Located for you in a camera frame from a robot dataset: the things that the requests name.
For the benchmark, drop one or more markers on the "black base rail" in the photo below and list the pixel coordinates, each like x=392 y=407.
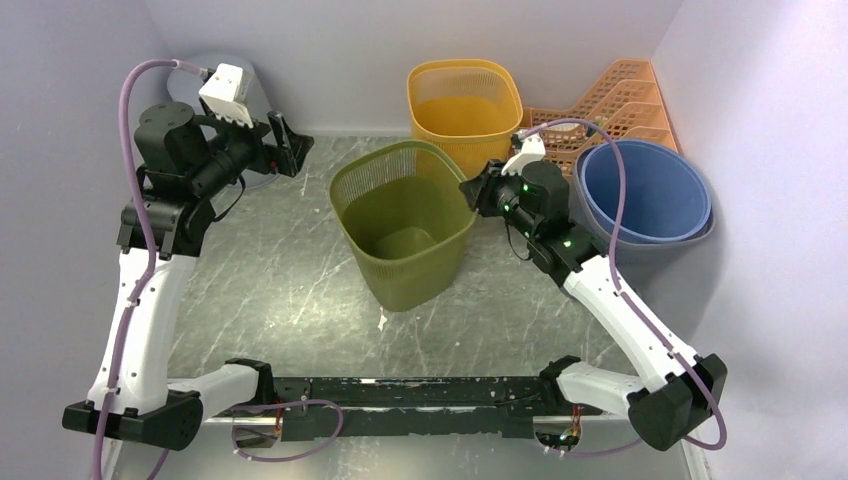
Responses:
x=315 y=407

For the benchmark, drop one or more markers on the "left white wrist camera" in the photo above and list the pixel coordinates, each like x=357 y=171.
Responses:
x=226 y=92

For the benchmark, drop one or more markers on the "blue plastic bin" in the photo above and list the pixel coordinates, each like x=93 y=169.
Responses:
x=666 y=200

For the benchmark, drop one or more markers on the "orange mesh file organizer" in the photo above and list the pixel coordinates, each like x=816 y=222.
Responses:
x=625 y=101

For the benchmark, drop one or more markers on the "olive green mesh bin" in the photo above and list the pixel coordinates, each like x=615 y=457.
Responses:
x=405 y=219

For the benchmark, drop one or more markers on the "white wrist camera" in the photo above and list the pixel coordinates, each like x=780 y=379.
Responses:
x=226 y=92
x=527 y=149

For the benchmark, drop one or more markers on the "dark grey mesh bin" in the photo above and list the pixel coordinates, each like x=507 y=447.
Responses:
x=639 y=263

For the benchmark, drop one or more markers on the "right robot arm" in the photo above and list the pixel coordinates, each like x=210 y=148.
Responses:
x=675 y=389

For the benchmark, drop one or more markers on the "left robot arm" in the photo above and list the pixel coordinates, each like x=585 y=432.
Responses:
x=188 y=158

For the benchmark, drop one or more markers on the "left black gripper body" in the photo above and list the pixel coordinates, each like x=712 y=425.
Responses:
x=261 y=157

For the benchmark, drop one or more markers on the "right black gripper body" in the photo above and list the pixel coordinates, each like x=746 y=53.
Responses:
x=502 y=191

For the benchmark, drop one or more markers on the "yellow mesh bin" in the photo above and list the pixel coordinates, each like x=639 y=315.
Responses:
x=467 y=107

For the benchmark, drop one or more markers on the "aluminium frame rail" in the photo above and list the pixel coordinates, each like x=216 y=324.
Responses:
x=173 y=426

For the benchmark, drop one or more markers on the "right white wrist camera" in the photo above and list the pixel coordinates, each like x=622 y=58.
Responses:
x=527 y=149

